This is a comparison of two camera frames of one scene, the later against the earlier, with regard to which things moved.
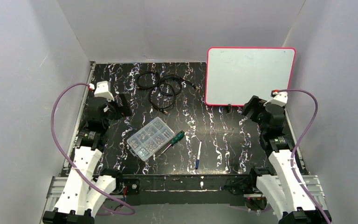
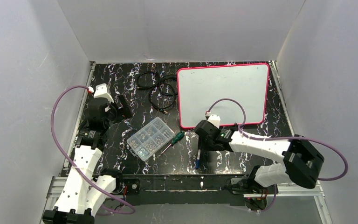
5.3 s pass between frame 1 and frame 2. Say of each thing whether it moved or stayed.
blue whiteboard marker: stayed
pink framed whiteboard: moved
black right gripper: moved
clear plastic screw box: stayed
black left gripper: stayed
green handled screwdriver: stayed
